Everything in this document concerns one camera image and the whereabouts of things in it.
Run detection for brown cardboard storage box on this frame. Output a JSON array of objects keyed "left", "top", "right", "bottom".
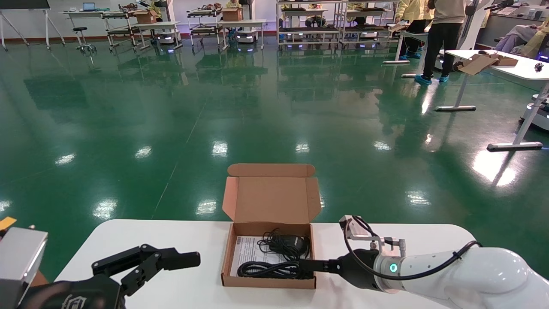
[{"left": 221, "top": 163, "right": 322, "bottom": 289}]

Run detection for person in yellow coat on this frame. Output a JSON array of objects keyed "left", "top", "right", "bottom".
[{"left": 397, "top": 0, "right": 434, "bottom": 59}]

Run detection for crouching person yellow coat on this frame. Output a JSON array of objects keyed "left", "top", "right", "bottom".
[{"left": 305, "top": 3, "right": 327, "bottom": 27}]

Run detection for dark board on metal stand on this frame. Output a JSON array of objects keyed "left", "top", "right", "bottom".
[{"left": 0, "top": 0, "right": 67, "bottom": 52}]

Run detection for white printed paper manual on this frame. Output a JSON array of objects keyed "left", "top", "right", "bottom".
[{"left": 230, "top": 236, "right": 286, "bottom": 278}]

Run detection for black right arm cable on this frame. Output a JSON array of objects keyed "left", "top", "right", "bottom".
[{"left": 343, "top": 215, "right": 483, "bottom": 282}]

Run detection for black round stool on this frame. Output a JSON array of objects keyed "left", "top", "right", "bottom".
[{"left": 72, "top": 27, "right": 97, "bottom": 56}]

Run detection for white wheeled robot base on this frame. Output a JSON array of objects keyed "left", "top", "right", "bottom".
[
  {"left": 154, "top": 30, "right": 177, "bottom": 47},
  {"left": 235, "top": 28, "right": 259, "bottom": 44}
]

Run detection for open flat cardboard box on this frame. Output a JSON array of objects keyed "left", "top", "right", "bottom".
[{"left": 455, "top": 53, "right": 519, "bottom": 76}]

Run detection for seated person grey trousers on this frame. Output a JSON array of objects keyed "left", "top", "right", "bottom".
[{"left": 493, "top": 19, "right": 549, "bottom": 58}]

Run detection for dark grey counter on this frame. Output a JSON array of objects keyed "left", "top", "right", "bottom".
[{"left": 475, "top": 3, "right": 549, "bottom": 48}]

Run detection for coiled black power cord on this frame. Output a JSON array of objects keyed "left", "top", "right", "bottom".
[{"left": 237, "top": 260, "right": 314, "bottom": 280}]

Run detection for large white desk grey feet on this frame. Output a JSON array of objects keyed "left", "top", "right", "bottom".
[{"left": 434, "top": 48, "right": 549, "bottom": 152}]

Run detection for distant black robot gripper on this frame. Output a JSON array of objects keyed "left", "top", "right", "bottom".
[{"left": 484, "top": 0, "right": 515, "bottom": 12}]

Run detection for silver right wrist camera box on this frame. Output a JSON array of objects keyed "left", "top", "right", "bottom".
[{"left": 339, "top": 215, "right": 406, "bottom": 258}]

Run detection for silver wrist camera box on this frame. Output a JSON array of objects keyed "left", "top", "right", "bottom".
[
  {"left": 339, "top": 215, "right": 406, "bottom": 258},
  {"left": 0, "top": 227, "right": 48, "bottom": 309}
]

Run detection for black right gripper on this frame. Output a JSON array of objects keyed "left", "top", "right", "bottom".
[{"left": 299, "top": 248, "right": 382, "bottom": 293}]

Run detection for white table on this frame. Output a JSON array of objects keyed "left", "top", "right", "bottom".
[
  {"left": 135, "top": 21, "right": 184, "bottom": 51},
  {"left": 218, "top": 19, "right": 267, "bottom": 51}
]

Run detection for tall white robot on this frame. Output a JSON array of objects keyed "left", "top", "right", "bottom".
[{"left": 437, "top": 0, "right": 493, "bottom": 71}]

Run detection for white robot with column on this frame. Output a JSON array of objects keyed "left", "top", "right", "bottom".
[{"left": 518, "top": 94, "right": 549, "bottom": 131}]

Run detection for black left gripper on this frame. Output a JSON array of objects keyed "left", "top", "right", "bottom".
[{"left": 17, "top": 244, "right": 201, "bottom": 309}]

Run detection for metal shelving rack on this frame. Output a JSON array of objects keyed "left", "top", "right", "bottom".
[
  {"left": 276, "top": 0, "right": 347, "bottom": 48},
  {"left": 341, "top": 0, "right": 413, "bottom": 48}
]

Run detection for person beige top black trousers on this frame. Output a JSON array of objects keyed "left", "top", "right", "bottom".
[{"left": 415, "top": 0, "right": 477, "bottom": 85}]

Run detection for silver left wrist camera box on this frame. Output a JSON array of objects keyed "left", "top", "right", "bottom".
[{"left": 0, "top": 227, "right": 48, "bottom": 309}]

